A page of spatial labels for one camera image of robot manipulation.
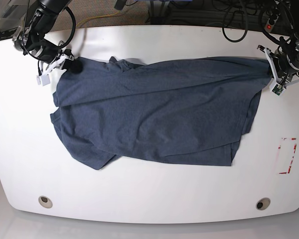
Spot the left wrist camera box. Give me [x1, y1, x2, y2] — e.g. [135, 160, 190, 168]
[270, 82, 286, 96]

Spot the left table cable grommet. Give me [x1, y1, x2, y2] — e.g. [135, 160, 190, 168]
[38, 196, 53, 209]

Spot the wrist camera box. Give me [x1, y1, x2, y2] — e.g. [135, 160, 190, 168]
[36, 75, 51, 86]
[270, 82, 286, 96]

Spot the yellow cable on floor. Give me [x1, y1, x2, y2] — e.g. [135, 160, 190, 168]
[76, 9, 120, 28]

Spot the dark blue T-shirt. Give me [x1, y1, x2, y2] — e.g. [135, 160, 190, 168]
[50, 57, 271, 170]

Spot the right table cable grommet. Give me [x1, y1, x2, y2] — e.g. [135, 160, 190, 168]
[256, 198, 271, 211]

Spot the black power strip red switch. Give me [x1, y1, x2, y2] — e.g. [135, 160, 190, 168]
[264, 5, 280, 33]

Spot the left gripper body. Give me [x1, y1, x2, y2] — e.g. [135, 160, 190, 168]
[257, 44, 299, 87]

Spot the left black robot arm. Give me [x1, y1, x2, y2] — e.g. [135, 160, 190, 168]
[257, 0, 299, 95]

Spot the red tape rectangle marking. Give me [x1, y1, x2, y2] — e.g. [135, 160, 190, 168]
[277, 137, 297, 175]

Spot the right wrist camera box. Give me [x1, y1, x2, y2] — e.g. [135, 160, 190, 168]
[36, 75, 51, 86]

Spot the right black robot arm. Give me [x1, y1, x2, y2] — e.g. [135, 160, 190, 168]
[12, 0, 83, 77]

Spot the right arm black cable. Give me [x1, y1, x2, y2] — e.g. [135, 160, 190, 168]
[22, 4, 77, 55]

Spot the table cable grommet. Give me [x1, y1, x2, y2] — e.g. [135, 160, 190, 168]
[256, 198, 271, 211]
[38, 196, 53, 209]

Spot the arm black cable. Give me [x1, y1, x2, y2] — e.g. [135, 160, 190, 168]
[221, 0, 299, 58]
[22, 4, 77, 55]

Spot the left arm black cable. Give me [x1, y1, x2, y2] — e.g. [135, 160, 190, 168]
[221, 0, 299, 58]

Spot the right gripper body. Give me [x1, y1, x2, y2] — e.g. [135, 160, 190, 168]
[38, 49, 74, 76]

